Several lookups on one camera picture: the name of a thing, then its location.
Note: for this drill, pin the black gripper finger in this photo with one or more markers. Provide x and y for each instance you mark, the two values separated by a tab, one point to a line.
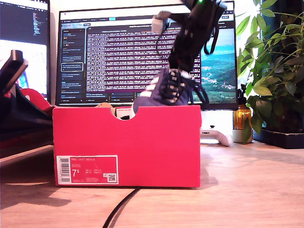
21	114
185	59

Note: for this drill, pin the red Nike shoebox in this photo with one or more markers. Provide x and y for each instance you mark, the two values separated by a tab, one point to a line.
154	147

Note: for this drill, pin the wide black computer monitor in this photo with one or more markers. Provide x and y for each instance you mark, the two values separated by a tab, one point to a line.
107	59

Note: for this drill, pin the white box with red stripe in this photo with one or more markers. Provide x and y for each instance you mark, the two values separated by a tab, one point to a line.
123	110

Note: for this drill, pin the amber glass pump bottle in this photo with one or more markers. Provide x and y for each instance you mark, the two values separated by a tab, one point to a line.
242	116

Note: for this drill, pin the white game controller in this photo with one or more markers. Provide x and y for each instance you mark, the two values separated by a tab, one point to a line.
221	139

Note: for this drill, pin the black monitor with code window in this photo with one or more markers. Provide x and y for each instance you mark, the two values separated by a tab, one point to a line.
23	23

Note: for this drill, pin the white plant pot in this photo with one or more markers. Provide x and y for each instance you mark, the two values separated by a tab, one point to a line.
237	137

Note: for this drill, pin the green leafy houseplant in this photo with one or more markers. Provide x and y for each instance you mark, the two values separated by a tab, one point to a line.
280	78

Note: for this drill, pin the black planter tray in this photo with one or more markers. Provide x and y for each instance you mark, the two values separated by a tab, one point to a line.
280	141

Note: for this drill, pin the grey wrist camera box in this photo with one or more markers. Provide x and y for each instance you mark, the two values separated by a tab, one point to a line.
16	56
158	23

